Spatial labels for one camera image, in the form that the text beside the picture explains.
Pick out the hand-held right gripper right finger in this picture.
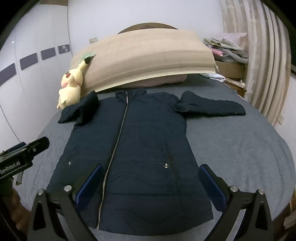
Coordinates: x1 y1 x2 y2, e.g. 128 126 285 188
199 164 277 241

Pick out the grey bed sheet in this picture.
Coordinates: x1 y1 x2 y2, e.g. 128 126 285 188
14 75 296 241

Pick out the beige headboard cushion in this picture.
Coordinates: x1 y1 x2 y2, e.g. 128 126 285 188
70 29 216 93

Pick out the cardboard box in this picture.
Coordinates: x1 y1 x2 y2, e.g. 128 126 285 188
215 60 245 79

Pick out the pile of clothes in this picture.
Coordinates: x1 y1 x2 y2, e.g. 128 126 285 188
203 32 250 64

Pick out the white cloth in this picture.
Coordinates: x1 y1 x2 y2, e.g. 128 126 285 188
200 73 226 82

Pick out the person's left hand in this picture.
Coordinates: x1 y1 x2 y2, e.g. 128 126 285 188
9 187 31 233

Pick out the brown wooden headboard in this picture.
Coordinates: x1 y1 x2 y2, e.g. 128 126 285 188
117 22 179 35

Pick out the navy padded jacket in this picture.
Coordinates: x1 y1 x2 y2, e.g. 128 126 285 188
46 88 246 231

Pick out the beige striped curtain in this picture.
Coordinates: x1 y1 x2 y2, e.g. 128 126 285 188
219 0 292 127

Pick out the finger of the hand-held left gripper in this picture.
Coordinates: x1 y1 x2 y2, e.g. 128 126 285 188
16 136 50 161

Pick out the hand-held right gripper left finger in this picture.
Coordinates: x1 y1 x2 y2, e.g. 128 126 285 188
27 164 104 241

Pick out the yellow plush toy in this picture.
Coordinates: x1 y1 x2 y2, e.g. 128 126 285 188
57 57 92 110

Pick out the wooden bedside table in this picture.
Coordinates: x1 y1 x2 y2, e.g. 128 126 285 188
225 77 247 98

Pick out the white wardrobe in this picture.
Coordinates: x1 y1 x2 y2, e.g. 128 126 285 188
0 0 73 149

